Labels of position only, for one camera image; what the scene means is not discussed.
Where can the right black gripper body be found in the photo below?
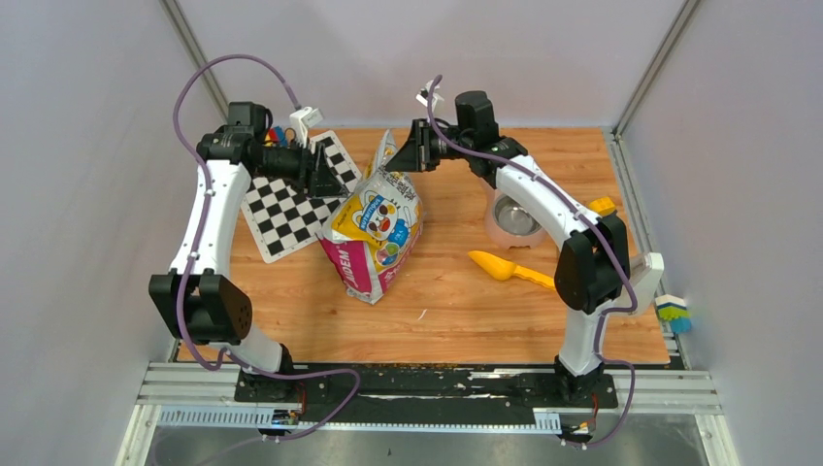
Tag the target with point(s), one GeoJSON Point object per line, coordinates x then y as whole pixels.
{"type": "Point", "coordinates": [432, 148]}

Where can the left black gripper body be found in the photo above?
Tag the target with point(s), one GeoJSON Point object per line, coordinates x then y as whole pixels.
{"type": "Point", "coordinates": [289, 163]}

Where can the pet food bag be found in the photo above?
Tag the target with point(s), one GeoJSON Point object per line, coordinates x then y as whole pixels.
{"type": "Point", "coordinates": [370, 235]}

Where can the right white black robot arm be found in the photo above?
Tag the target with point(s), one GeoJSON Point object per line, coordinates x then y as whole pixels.
{"type": "Point", "coordinates": [593, 268]}

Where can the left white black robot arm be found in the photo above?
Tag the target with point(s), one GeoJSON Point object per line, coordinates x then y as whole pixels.
{"type": "Point", "coordinates": [195, 298]}

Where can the pink double pet bowl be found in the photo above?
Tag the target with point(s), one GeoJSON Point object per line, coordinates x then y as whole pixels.
{"type": "Point", "coordinates": [507, 224]}

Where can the yellow red blue block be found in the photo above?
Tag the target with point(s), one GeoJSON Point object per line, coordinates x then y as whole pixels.
{"type": "Point", "coordinates": [276, 137]}

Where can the checkerboard calibration board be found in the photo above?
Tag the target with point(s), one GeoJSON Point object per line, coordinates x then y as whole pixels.
{"type": "Point", "coordinates": [281, 220]}

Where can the yellow plastic scoop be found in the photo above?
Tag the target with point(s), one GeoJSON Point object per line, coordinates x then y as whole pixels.
{"type": "Point", "coordinates": [501, 269]}

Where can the toy block car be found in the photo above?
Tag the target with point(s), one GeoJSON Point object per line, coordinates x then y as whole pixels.
{"type": "Point", "coordinates": [603, 206]}

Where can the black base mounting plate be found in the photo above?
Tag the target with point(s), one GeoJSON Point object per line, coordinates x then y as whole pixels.
{"type": "Point", "coordinates": [437, 394]}

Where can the white wedge holder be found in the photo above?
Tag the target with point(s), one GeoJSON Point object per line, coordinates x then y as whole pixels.
{"type": "Point", "coordinates": [646, 273]}

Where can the stacked coloured toy blocks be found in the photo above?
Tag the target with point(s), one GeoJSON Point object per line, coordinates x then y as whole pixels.
{"type": "Point", "coordinates": [673, 310]}

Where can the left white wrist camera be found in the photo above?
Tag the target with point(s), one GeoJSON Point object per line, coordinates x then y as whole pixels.
{"type": "Point", "coordinates": [302, 120]}

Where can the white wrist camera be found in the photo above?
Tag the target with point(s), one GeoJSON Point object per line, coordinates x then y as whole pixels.
{"type": "Point", "coordinates": [429, 97]}
{"type": "Point", "coordinates": [302, 120]}

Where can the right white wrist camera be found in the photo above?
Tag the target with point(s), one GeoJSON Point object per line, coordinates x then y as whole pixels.
{"type": "Point", "coordinates": [429, 97]}

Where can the aluminium rail frame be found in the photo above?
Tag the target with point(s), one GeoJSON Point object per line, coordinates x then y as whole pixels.
{"type": "Point", "coordinates": [185, 415]}

